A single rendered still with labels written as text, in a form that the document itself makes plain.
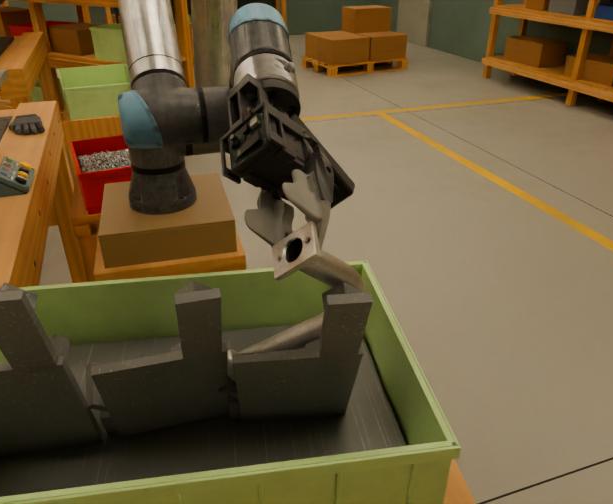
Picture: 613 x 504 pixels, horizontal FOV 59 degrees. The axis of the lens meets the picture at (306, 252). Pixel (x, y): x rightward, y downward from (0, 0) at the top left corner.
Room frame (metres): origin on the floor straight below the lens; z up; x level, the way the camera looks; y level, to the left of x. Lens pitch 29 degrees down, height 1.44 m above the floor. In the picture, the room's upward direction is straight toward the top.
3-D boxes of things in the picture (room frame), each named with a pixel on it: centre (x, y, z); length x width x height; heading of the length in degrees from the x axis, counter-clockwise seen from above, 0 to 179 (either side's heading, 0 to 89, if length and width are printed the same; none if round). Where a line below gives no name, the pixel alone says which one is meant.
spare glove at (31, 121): (1.83, 0.96, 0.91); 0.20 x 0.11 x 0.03; 28
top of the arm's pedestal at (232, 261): (1.15, 0.33, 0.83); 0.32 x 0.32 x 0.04; 15
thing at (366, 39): (7.76, -0.67, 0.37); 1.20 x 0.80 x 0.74; 117
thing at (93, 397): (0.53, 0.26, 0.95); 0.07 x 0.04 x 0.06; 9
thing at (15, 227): (1.49, 0.84, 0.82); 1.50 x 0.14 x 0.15; 19
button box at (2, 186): (1.32, 0.76, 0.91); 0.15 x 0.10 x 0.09; 19
